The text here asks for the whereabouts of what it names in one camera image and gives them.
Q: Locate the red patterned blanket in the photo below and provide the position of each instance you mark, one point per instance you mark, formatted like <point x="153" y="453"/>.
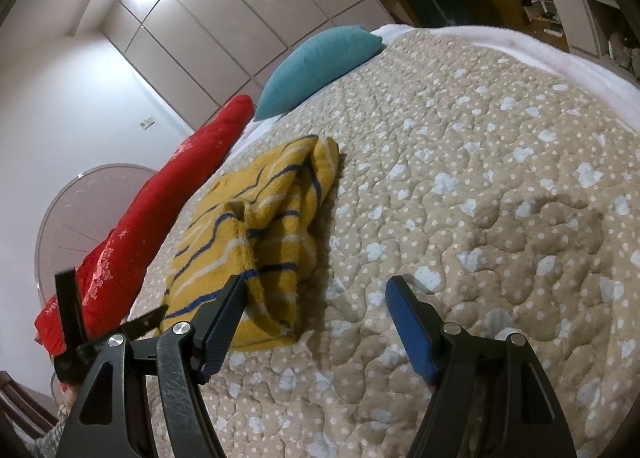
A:
<point x="150" y="218"/>

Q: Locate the dark wooden furniture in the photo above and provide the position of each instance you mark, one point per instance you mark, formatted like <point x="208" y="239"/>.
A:
<point x="22" y="408"/>

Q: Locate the fan-shaped padded headboard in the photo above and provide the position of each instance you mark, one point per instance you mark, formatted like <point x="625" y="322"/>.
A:
<point x="85" y="218"/>

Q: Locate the white wardrobe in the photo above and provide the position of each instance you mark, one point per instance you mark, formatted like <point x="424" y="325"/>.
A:
<point x="225" y="28"/>

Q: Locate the beige dotted quilt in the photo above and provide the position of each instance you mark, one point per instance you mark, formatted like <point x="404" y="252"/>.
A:
<point x="475" y="218"/>

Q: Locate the white bed sheet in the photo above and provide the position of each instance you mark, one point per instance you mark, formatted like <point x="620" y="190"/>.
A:
<point x="550" y="58"/>

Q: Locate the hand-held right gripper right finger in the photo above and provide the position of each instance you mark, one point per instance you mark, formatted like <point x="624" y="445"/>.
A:
<point x="407" y="323"/>

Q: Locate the wall light switch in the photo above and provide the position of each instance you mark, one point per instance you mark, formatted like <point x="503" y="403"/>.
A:
<point x="146" y="123"/>

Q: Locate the teal pillow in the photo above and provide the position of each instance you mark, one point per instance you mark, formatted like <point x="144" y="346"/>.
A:
<point x="315" y="68"/>

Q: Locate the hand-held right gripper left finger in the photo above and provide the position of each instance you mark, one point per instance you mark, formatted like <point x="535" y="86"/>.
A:
<point x="220" y="333"/>

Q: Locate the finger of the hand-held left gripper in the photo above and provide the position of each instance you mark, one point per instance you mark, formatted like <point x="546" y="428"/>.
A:
<point x="145" y="322"/>
<point x="67" y="308"/>

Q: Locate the yellow striped sweater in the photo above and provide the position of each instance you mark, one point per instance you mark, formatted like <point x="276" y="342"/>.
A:
<point x="260" y="223"/>

